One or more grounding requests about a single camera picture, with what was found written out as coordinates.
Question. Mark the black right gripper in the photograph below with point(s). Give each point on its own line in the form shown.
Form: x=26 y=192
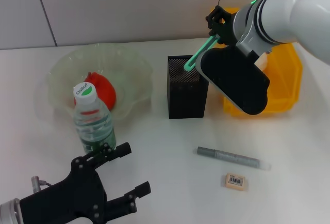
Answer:
x=228 y=28

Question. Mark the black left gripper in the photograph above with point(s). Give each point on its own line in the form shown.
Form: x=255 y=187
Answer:
x=64 y=200

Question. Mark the green utility knife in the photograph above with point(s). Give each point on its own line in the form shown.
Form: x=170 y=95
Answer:
x=196 y=56

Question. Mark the clear plastic water bottle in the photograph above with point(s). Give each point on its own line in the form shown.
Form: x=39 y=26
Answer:
x=94 y=126

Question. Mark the white paper ball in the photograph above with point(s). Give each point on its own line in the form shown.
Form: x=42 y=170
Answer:
x=261 y=62

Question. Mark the red orange toy fruit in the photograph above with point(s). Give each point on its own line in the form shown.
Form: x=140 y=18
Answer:
x=105 y=89

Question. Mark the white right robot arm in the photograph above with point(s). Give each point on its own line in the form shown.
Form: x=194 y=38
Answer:
x=296 y=7

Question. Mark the black mesh pen holder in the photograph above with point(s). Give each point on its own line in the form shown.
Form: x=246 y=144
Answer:
x=188 y=100

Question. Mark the grey marker pen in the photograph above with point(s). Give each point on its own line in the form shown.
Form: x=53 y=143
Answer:
x=227 y=155

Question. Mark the green glass fruit plate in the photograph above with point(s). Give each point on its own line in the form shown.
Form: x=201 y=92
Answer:
x=123 y=61

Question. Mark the beige eraser with barcode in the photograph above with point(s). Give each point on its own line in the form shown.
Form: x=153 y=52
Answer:
x=235 y=181

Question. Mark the yellow plastic bin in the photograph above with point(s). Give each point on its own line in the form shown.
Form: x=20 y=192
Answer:
x=283 y=79

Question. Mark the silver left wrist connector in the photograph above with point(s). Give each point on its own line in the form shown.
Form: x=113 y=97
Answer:
x=35 y=182

